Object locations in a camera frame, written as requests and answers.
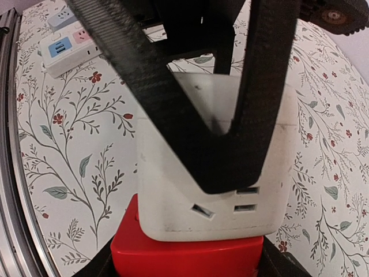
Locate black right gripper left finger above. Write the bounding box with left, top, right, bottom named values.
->
left=71, top=1, right=250, bottom=194

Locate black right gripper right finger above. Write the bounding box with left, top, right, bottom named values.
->
left=229, top=1, right=301, bottom=185

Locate white cube socket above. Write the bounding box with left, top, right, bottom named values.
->
left=137, top=73, right=297, bottom=242

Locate red cube socket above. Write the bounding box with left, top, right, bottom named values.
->
left=110, top=195, right=263, bottom=277

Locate floral table mat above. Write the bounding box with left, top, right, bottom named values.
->
left=15, top=1, right=368, bottom=276

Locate white colourful power strip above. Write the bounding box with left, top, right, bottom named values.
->
left=39, top=21, right=101, bottom=78

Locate grey-blue power strip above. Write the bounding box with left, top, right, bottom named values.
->
left=47, top=8, right=77, bottom=32

